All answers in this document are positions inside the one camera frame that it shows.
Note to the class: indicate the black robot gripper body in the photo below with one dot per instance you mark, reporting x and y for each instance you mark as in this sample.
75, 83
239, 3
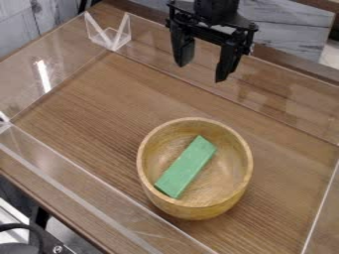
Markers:
214, 21

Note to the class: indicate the black metal table leg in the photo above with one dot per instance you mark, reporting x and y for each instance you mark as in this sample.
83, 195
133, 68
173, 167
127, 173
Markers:
40, 217

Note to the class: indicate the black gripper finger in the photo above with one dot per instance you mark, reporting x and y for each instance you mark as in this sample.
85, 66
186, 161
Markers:
183, 45
230, 57

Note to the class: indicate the clear acrylic corner bracket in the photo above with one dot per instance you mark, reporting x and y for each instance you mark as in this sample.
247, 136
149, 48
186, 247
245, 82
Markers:
110, 38

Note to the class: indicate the brown wooden bowl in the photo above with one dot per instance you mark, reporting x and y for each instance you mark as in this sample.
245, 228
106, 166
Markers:
221, 184

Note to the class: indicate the green rectangular block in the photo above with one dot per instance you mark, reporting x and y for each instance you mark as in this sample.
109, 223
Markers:
186, 167

